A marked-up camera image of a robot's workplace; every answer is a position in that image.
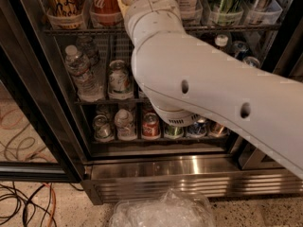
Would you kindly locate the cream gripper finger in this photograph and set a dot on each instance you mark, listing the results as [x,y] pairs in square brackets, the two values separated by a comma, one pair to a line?
[124,5]

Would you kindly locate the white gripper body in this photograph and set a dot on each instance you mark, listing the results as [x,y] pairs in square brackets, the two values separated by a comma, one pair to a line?
[148,8]

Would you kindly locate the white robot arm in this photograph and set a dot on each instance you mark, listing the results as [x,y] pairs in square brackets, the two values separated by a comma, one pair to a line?
[183,76]

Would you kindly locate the white green soda can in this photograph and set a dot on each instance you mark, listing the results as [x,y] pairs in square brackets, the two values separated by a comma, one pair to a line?
[119,79]

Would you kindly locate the rear red bull can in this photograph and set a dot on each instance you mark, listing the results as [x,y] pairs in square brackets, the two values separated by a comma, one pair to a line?
[238,50]

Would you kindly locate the red bull can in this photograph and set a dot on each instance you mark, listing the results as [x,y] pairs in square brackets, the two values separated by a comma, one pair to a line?
[238,50]
[251,61]

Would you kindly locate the silver green can top shelf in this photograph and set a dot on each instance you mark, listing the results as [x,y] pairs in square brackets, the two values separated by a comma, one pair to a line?
[257,9]

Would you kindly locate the red coke can bottom shelf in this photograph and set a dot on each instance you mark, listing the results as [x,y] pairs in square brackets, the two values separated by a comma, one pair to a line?
[150,125]

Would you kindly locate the front red bull can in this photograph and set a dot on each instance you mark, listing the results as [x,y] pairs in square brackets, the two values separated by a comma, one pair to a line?
[251,61]

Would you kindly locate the small water bottle bottom shelf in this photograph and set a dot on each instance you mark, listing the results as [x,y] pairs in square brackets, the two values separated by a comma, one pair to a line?
[124,122]

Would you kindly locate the green can bottom shelf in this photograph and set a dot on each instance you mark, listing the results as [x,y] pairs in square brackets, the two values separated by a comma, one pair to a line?
[173,132]

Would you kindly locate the silver can bottom shelf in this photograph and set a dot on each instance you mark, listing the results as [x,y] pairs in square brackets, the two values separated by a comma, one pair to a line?
[102,128]

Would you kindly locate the stainless steel fridge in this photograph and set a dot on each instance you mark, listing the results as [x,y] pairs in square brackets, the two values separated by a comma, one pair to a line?
[141,169]

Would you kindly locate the blue can bottom shelf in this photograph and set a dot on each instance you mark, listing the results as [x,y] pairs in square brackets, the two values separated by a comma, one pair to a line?
[197,129]

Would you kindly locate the copper can bottom shelf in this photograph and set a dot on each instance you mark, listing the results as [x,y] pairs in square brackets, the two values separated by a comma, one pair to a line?
[217,130]

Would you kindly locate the left glass fridge door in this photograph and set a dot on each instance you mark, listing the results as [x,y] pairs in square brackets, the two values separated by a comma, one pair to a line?
[29,150]

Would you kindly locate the rear clear water bottle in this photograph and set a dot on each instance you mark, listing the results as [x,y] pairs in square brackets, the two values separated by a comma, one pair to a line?
[87,45]

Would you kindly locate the clear water bottle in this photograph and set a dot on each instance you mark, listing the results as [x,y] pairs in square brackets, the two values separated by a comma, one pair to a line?
[79,68]
[87,45]

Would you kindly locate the iced tea bottle white cap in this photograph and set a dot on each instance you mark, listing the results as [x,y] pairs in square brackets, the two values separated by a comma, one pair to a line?
[221,42]

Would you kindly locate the front clear water bottle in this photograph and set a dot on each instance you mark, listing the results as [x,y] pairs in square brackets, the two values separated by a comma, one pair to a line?
[79,68]

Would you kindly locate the clear plastic bag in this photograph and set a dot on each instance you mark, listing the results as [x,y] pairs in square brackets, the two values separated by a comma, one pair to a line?
[172,209]

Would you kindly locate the top wire shelf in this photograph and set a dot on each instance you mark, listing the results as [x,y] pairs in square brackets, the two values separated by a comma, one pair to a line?
[121,29]

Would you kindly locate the wire shelf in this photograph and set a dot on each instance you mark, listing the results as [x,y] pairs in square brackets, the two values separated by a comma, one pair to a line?
[113,101]
[121,29]

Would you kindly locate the middle wire shelf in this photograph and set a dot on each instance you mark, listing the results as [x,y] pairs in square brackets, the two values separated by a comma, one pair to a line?
[113,101]

